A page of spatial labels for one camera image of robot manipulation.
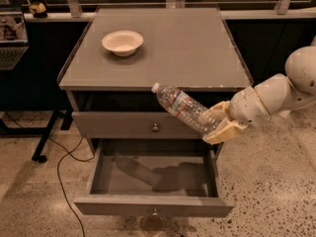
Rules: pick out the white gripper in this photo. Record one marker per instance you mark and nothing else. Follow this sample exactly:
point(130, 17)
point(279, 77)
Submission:
point(246, 109)

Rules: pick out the clear plastic water bottle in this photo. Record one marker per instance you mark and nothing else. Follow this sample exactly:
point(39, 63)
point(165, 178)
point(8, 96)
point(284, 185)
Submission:
point(185, 108)

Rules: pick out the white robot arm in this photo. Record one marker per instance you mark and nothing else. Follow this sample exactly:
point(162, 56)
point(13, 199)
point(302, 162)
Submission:
point(294, 90)

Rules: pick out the round top drawer knob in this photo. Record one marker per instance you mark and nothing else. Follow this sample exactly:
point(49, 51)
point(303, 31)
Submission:
point(155, 127)

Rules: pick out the round drawer knob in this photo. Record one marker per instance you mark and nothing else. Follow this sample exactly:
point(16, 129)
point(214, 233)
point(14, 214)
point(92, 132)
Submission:
point(155, 212)
point(155, 127)

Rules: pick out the grey open middle drawer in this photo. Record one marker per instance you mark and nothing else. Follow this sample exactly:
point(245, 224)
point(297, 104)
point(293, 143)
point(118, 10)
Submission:
point(131, 177)

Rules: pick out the round middle drawer knob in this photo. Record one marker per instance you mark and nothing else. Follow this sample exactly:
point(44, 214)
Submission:
point(155, 212)

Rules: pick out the grey drawer cabinet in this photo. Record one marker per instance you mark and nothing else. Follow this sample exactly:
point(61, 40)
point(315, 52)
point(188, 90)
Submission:
point(187, 48)

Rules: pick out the grey top drawer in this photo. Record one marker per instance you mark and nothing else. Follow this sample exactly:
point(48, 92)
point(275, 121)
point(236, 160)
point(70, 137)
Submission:
point(132, 125)

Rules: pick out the white paper bowl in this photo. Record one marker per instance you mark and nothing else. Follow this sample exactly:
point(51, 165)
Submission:
point(122, 43)

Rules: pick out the yellow black small object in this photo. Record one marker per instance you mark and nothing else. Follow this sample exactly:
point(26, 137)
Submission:
point(38, 9)

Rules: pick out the open laptop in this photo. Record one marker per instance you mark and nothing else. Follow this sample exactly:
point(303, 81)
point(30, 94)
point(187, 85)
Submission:
point(13, 38)

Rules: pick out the black desk frame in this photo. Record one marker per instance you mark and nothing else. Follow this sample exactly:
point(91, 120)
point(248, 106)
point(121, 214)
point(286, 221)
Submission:
point(42, 132)

